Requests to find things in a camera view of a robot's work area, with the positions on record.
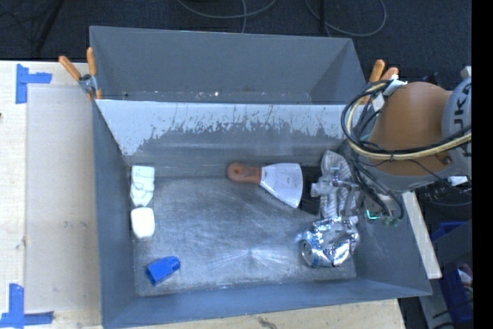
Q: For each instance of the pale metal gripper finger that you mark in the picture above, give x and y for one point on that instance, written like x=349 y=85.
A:
x=322 y=189

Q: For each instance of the crushed silver can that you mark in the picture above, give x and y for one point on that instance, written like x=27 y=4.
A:
x=325 y=246

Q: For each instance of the grey metal bin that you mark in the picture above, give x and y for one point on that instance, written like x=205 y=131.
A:
x=231 y=227

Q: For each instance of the blue plastic block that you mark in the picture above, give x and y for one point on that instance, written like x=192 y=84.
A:
x=161 y=269

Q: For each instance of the white crumpled plastic piece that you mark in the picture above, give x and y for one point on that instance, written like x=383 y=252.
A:
x=142 y=185

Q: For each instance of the white rounded block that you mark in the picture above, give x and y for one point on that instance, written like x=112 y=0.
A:
x=143 y=222

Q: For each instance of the pale wood flat board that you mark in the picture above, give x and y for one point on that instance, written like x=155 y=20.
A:
x=58 y=185

